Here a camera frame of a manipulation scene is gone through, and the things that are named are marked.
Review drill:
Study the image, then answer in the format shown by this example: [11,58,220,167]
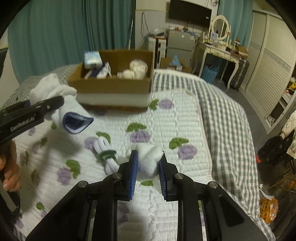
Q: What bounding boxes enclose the orange plastic bag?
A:
[260,197,278,224]

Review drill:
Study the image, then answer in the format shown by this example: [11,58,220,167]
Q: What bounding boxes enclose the teal curtain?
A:
[218,0,253,48]
[8,1,136,83]

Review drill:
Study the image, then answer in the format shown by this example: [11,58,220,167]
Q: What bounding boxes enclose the white green banded socks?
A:
[93,136,119,175]

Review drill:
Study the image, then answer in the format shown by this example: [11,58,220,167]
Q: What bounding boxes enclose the white louvered wardrobe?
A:
[241,11,295,133]

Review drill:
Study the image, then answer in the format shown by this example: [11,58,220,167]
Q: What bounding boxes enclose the cream cloth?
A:
[117,59,148,80]

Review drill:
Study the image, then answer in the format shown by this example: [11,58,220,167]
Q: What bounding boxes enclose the white jacket on chair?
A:
[280,111,296,159]

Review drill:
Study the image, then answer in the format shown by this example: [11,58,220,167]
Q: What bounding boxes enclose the teal curtain left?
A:
[8,1,136,83]

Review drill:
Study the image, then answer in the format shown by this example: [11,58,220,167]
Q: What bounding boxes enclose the cardboard box on floor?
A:
[160,56,192,73]

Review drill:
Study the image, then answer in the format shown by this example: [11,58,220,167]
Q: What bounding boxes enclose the white dressing table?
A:
[191,41,241,90]

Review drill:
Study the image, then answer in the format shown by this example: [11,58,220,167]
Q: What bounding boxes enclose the teal curtain right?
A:
[218,0,253,48]

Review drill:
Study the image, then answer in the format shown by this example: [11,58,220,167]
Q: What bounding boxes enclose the person's left hand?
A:
[1,141,21,192]

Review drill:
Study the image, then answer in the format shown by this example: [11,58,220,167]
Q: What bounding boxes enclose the white sock pair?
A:
[125,143,164,181]

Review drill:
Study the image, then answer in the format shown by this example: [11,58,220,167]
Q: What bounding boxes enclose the silver mini fridge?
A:
[166,30,196,65]

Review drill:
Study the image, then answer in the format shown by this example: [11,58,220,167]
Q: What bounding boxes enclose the dark striped suitcase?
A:
[230,58,249,90]

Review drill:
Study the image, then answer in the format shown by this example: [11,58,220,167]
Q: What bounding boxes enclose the light blue tissue pack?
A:
[83,51,103,69]

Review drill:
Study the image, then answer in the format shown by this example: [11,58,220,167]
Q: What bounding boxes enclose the white suitcase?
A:
[147,37,167,69]

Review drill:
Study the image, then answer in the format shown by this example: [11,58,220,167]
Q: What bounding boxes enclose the black wall television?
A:
[168,0,212,28]

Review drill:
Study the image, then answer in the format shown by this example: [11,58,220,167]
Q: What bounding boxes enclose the white oval vanity mirror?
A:
[209,15,231,42]

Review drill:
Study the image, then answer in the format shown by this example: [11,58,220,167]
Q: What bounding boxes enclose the white sock with navy cuff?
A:
[29,73,94,135]

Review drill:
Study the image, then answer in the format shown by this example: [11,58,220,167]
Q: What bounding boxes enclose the white floral quilted mat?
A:
[9,92,216,241]

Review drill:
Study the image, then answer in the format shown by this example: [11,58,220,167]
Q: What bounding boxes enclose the blue laundry basket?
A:
[201,65,219,84]

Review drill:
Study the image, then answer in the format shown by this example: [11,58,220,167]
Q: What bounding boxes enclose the white navy floral tissue pack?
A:
[84,62,111,79]

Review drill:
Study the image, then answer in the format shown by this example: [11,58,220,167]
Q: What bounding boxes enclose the brown cardboard box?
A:
[67,49,154,111]

